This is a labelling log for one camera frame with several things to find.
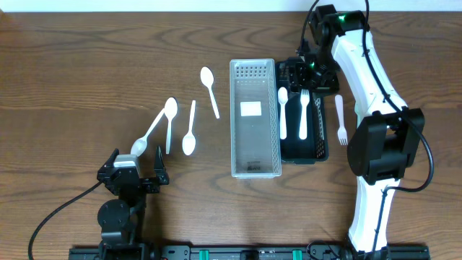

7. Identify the black plastic basket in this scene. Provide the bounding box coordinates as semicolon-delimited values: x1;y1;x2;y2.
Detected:
275;57;328;165

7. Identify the white spoon bowl down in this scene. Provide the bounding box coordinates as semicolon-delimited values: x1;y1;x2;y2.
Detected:
182;100;196;156

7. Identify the left black cable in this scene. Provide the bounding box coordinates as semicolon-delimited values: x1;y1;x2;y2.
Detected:
27;180;105;260

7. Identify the white spoon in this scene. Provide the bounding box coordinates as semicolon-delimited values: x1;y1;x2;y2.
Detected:
278;87;288;139
200;66;219;119
164;97;178;154
131;108;165;157

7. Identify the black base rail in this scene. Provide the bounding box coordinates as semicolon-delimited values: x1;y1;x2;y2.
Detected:
68;243;431;260

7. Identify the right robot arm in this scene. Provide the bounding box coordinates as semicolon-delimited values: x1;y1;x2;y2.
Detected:
288;3;430;259

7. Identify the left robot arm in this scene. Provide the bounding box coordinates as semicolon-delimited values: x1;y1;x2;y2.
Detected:
97;147;170;259

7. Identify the white fork tines down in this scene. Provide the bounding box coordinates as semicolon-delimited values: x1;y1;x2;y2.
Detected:
335;95;348;146

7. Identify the white fork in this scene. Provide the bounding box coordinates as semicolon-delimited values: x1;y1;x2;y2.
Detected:
299;89;310;139

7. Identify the clear plastic basket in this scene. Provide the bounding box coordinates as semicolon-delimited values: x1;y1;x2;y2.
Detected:
230;58;282;179

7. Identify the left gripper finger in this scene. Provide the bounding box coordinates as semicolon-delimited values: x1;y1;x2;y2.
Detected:
104;148;119;169
154;146;167;178

